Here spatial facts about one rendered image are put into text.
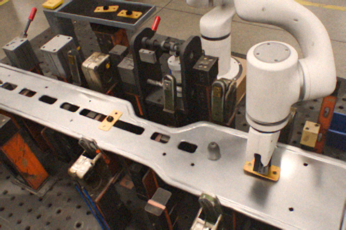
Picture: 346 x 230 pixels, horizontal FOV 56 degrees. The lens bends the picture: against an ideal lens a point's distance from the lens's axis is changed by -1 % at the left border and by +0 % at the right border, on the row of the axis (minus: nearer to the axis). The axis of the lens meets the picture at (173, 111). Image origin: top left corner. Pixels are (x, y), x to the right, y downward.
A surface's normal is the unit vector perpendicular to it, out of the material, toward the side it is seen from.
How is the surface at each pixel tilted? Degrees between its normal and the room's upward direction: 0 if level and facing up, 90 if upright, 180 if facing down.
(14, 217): 0
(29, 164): 90
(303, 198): 0
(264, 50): 2
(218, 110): 78
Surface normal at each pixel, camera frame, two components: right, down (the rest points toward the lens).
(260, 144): -0.37, 0.59
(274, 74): -0.03, 0.70
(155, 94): -0.14, -0.70
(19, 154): 0.87, 0.26
